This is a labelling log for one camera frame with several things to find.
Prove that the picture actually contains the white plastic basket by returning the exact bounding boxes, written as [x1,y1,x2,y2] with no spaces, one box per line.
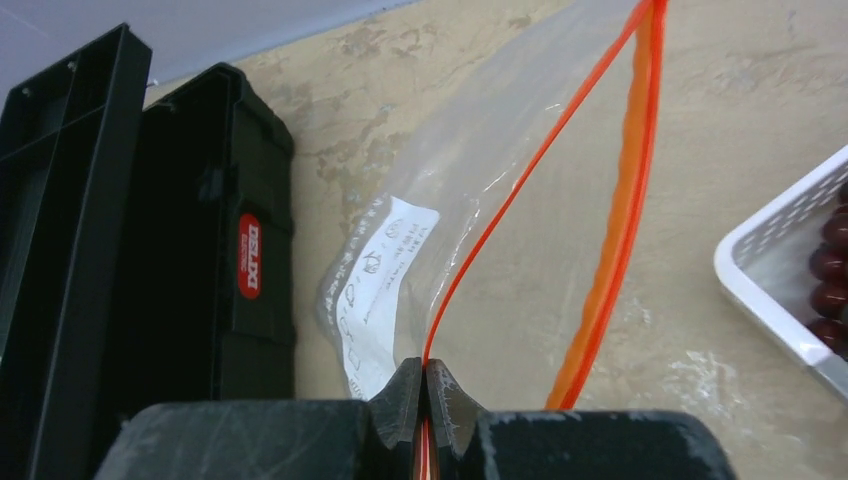
[713,148,847,402]

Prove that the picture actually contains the black plastic toolbox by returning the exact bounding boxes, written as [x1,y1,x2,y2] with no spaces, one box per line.
[96,63,296,427]

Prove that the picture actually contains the black toolbox tray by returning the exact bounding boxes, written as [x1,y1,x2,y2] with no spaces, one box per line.
[1,24,152,479]

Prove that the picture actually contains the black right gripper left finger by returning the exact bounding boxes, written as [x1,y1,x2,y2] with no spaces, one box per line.
[95,358,422,479]

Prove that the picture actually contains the dark red grapes bunch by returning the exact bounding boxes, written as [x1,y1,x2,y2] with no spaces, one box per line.
[806,183,847,360]

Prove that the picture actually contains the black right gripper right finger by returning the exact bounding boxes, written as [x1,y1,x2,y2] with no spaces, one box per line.
[426,360,737,479]

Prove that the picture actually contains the clear zip bag orange zipper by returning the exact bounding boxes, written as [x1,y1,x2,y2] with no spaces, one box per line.
[316,1,668,479]

